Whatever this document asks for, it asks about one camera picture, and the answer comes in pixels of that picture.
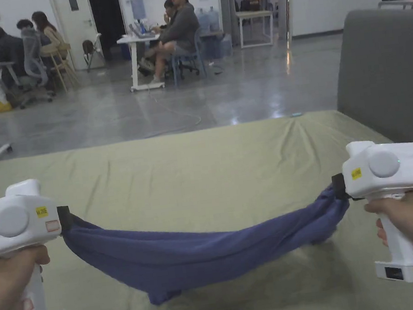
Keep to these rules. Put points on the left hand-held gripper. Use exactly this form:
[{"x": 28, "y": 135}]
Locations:
[{"x": 11, "y": 222}]

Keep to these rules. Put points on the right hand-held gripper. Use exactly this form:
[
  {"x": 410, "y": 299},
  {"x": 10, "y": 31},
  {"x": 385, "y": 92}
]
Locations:
[{"x": 383, "y": 164}]

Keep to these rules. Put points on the dark blue shirt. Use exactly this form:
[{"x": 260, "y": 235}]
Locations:
[{"x": 202, "y": 252}]

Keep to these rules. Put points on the person's left hand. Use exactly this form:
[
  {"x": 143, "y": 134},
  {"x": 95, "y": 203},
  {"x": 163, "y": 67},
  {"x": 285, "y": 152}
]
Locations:
[{"x": 5, "y": 286}]

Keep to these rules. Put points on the grey padded headboard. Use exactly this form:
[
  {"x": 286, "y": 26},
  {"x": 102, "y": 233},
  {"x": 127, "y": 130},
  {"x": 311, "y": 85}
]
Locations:
[{"x": 387, "y": 74}]

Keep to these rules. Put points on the bed with pale green sheet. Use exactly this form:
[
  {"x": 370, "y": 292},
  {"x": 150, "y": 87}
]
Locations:
[{"x": 201, "y": 170}]

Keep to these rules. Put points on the white desk with laptop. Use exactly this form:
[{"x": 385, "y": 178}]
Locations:
[{"x": 137, "y": 39}]

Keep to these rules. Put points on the blue water jug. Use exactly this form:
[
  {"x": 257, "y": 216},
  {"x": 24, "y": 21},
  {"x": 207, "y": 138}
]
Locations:
[
  {"x": 214, "y": 19},
  {"x": 203, "y": 20}
]

